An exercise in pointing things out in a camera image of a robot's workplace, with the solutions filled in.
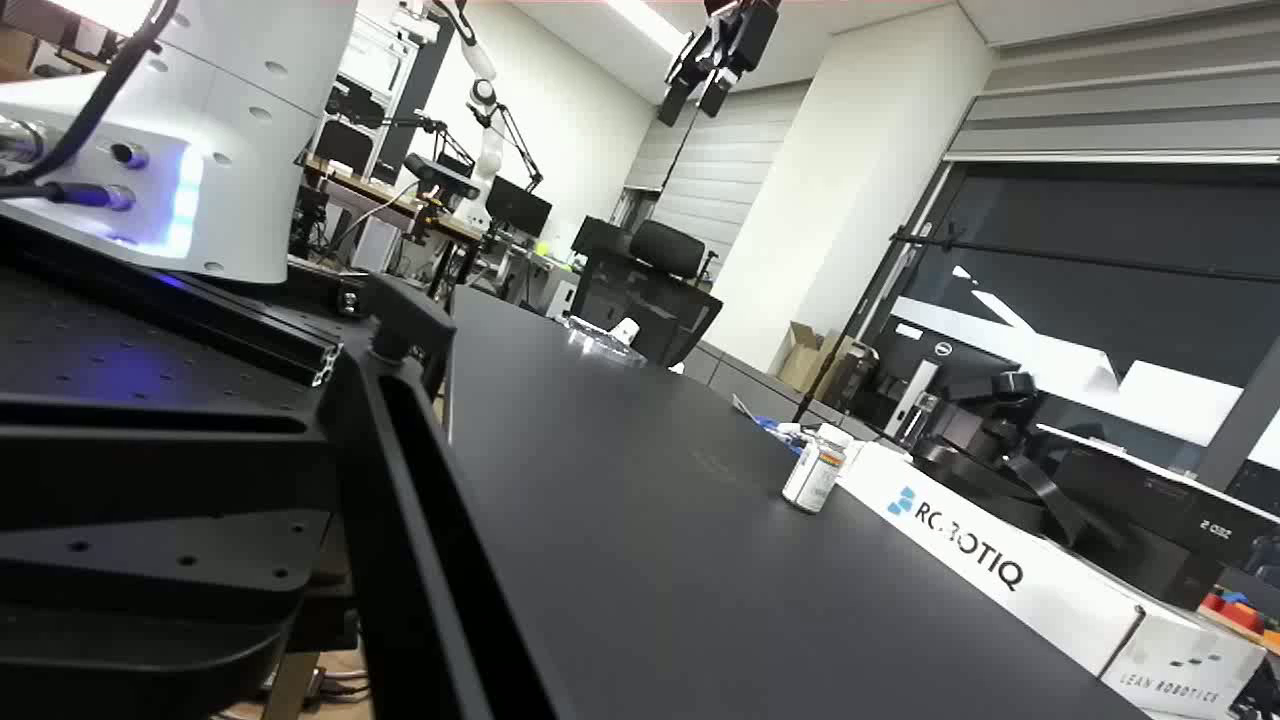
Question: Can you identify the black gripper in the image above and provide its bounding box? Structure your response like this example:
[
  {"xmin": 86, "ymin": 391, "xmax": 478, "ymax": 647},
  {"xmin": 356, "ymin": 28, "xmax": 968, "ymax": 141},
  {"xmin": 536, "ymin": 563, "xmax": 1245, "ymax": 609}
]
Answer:
[{"xmin": 656, "ymin": 0, "xmax": 786, "ymax": 133}]

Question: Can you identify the narrow black office chair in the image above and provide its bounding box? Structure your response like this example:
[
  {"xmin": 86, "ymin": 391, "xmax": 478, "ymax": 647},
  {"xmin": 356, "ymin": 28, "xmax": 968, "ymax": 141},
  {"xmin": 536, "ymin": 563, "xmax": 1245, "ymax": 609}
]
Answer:
[{"xmin": 568, "ymin": 211, "xmax": 632, "ymax": 324}]

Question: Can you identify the wide black office chair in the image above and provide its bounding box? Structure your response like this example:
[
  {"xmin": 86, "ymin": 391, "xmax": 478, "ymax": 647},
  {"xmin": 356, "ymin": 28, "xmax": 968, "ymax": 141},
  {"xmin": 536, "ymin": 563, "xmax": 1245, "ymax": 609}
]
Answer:
[{"xmin": 622, "ymin": 216, "xmax": 727, "ymax": 372}]

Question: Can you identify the black computer monitor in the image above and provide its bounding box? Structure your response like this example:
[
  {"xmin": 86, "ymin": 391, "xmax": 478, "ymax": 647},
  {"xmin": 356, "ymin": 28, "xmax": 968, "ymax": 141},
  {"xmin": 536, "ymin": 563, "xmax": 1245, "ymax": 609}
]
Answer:
[{"xmin": 484, "ymin": 171, "xmax": 555, "ymax": 245}]

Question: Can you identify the brown cardboard box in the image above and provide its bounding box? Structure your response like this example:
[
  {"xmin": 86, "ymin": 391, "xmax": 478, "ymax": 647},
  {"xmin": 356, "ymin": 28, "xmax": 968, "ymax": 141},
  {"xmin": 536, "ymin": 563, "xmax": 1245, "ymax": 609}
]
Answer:
[{"xmin": 773, "ymin": 316, "xmax": 839, "ymax": 400}]

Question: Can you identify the thin black leaning rod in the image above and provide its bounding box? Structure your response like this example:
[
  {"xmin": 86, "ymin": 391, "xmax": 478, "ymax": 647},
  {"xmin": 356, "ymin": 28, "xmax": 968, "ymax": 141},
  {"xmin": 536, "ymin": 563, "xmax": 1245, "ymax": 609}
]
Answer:
[{"xmin": 789, "ymin": 333, "xmax": 855, "ymax": 433}]

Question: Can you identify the wooden desk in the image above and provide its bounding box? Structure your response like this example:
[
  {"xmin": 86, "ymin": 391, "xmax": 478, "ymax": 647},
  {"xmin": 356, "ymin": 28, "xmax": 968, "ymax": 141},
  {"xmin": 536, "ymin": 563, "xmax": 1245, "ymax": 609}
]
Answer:
[{"xmin": 301, "ymin": 156, "xmax": 494, "ymax": 251}]

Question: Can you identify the blue and white packet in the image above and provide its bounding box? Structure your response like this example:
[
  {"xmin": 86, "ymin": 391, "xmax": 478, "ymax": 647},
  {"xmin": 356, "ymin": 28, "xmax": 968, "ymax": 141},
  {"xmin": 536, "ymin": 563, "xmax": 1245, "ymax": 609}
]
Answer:
[{"xmin": 747, "ymin": 414, "xmax": 820, "ymax": 457}]

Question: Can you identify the white upright device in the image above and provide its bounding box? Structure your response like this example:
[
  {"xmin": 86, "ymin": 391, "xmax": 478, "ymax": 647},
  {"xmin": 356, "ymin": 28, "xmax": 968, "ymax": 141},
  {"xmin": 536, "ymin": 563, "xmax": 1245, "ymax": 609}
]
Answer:
[{"xmin": 885, "ymin": 355, "xmax": 946, "ymax": 445}]

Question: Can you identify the long white Robotiq box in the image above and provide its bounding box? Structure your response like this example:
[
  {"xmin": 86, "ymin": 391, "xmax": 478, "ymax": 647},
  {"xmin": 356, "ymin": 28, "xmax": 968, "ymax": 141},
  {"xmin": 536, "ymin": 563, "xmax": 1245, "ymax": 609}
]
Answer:
[{"xmin": 834, "ymin": 438, "xmax": 1154, "ymax": 682}]

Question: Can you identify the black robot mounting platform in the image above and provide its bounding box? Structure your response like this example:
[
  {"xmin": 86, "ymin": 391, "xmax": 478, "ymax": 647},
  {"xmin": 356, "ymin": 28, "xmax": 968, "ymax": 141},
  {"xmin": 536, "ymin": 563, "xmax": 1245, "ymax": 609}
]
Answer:
[{"xmin": 0, "ymin": 210, "xmax": 564, "ymax": 720}]

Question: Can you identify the small red object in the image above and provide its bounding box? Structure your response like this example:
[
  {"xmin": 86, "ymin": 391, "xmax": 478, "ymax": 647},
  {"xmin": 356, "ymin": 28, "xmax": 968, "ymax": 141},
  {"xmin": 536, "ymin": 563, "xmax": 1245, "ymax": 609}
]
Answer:
[{"xmin": 1197, "ymin": 584, "xmax": 1274, "ymax": 642}]

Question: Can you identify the small white Lean Robotics box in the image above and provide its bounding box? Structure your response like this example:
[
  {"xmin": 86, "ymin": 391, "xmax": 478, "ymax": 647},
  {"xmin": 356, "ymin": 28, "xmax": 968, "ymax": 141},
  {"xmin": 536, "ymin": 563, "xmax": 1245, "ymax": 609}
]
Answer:
[{"xmin": 1099, "ymin": 606, "xmax": 1274, "ymax": 720}]

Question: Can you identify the black camera on tripod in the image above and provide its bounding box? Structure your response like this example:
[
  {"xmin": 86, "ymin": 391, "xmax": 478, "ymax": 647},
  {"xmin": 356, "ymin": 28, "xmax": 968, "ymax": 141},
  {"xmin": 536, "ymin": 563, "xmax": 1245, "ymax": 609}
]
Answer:
[{"xmin": 916, "ymin": 363, "xmax": 1136, "ymax": 554}]

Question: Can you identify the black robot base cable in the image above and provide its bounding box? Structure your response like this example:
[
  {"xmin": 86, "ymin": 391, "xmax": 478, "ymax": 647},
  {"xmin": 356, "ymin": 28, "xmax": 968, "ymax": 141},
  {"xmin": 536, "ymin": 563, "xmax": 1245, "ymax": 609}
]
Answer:
[{"xmin": 0, "ymin": 0, "xmax": 183, "ymax": 191}]

